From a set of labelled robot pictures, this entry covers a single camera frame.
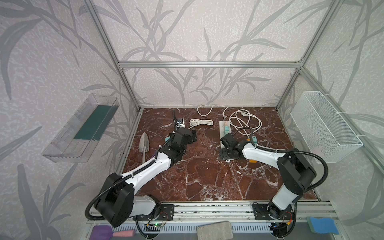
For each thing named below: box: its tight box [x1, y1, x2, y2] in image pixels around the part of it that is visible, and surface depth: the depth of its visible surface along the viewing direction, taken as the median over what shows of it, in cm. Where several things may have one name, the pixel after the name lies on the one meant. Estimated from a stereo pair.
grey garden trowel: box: [139, 132, 149, 164], surface depth 101 cm
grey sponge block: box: [197, 220, 234, 240], surface depth 68 cm
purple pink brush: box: [89, 225, 136, 240], surface depth 69 cm
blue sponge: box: [306, 216, 340, 235], surface depth 70 cm
